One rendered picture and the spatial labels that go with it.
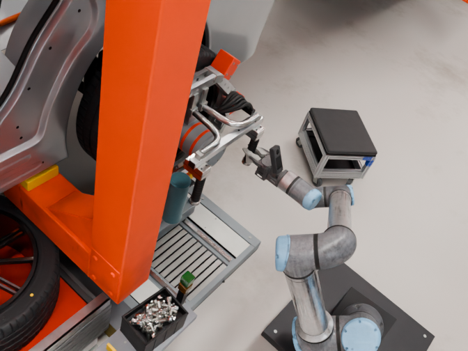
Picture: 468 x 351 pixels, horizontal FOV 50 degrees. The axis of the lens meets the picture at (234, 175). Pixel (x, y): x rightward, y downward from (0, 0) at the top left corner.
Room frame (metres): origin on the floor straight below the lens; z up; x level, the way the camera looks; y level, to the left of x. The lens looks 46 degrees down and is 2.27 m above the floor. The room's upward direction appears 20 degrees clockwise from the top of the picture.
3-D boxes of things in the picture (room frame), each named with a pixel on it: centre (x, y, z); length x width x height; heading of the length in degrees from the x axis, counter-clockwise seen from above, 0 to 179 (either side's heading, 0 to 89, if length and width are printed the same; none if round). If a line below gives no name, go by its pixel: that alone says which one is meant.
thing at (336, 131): (2.59, -0.56, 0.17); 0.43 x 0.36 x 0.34; 25
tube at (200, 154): (1.38, 0.18, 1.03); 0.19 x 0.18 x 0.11; 65
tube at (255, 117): (1.56, 0.10, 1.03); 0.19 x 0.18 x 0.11; 65
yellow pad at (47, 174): (1.19, 0.74, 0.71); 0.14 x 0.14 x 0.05; 65
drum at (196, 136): (1.50, 0.19, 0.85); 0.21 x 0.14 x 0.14; 65
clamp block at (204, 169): (1.29, 0.14, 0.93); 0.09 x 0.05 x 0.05; 65
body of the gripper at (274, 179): (1.53, -0.14, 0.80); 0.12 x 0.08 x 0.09; 65
